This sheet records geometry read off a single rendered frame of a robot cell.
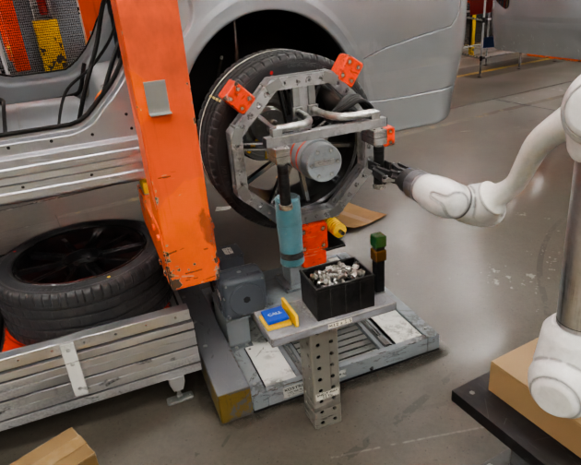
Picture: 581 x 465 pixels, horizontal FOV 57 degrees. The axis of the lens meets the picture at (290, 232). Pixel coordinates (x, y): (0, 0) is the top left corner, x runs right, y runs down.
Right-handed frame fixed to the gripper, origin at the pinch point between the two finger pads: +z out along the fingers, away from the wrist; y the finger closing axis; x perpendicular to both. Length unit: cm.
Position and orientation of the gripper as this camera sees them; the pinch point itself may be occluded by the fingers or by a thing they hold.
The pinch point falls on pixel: (379, 165)
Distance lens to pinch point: 182.7
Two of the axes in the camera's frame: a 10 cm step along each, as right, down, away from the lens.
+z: -3.7, -3.7, 8.5
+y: 9.2, -2.2, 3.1
